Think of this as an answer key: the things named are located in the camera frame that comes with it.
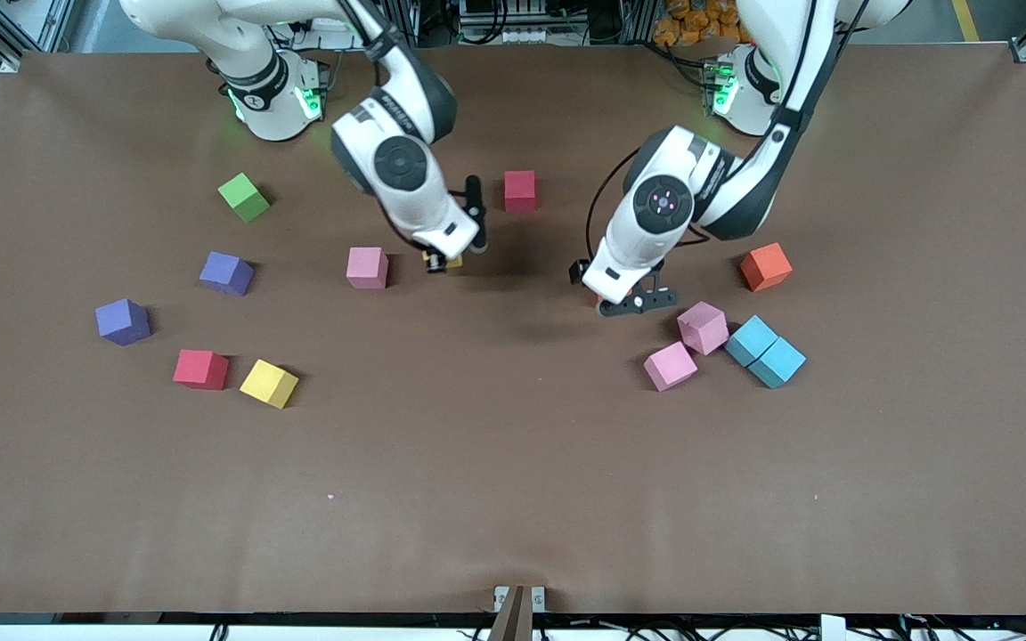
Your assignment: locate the pink foam block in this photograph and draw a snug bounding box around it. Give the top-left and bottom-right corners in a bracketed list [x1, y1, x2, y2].
[643, 341, 699, 393]
[677, 301, 729, 356]
[346, 247, 389, 290]

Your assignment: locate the crimson foam block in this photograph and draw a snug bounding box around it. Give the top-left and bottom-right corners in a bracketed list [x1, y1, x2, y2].
[504, 170, 538, 214]

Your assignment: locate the red foam block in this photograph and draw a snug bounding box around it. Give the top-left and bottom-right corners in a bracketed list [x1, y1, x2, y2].
[172, 349, 231, 391]

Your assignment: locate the blue foam block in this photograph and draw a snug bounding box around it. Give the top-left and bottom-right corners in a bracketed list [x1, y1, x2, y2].
[725, 314, 779, 368]
[749, 337, 808, 390]

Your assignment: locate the green foam block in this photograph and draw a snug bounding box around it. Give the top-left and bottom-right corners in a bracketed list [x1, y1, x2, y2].
[217, 173, 272, 223]

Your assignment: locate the purple foam block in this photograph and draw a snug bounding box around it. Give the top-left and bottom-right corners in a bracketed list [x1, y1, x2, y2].
[94, 298, 152, 347]
[199, 251, 256, 296]

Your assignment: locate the white rack device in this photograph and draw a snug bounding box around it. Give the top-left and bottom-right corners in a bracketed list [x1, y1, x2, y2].
[458, 0, 551, 45]

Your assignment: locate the orange snack bag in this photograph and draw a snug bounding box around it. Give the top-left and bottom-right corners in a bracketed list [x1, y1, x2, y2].
[654, 0, 745, 47]

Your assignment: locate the silver metal bracket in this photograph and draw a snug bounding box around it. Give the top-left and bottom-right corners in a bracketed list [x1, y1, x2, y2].
[493, 585, 547, 613]

